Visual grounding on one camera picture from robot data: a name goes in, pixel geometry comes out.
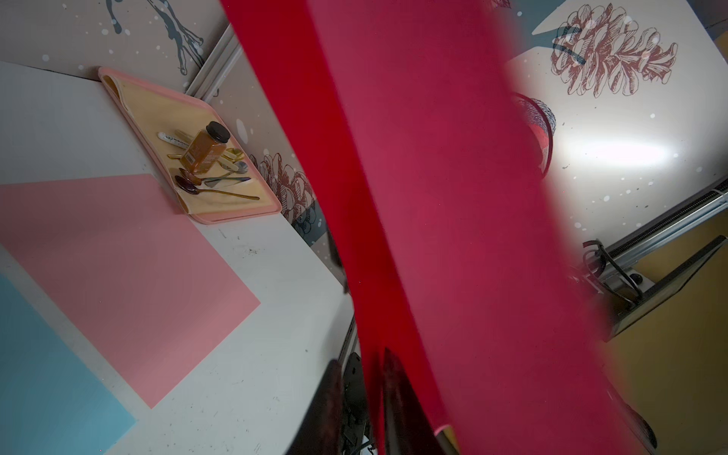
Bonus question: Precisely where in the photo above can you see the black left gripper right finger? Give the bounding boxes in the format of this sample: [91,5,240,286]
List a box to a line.
[383,349,446,455]

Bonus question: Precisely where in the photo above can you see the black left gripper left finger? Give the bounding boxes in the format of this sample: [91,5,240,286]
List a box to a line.
[286,359,343,455]

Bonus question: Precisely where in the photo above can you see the magenta paper sheet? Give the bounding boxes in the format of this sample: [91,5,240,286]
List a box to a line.
[223,1,629,454]

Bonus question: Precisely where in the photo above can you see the black computer monitor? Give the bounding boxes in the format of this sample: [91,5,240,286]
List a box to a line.
[607,235,727,340]

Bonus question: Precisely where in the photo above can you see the light blue paper sheet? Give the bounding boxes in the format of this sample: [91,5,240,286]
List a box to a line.
[1,278,136,454]

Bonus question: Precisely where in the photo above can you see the light pink paper sheet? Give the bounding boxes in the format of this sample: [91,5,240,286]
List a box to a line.
[1,174,259,407]

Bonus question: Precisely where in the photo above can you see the pink plastic tray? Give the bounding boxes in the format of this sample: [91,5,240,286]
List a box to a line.
[97,66,284,226]

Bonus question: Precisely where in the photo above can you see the iridescent rainbow spoon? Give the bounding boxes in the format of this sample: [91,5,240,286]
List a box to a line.
[178,168,250,188]

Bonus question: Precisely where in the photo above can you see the iridescent purple spoon front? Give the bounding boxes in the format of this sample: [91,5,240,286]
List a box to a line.
[174,176,261,201]

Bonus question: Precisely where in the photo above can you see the red pepper spice jar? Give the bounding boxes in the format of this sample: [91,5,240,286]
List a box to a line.
[180,121,231,174]

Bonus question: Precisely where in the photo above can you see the gold spoon cream handle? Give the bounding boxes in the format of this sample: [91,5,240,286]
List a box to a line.
[174,130,248,163]

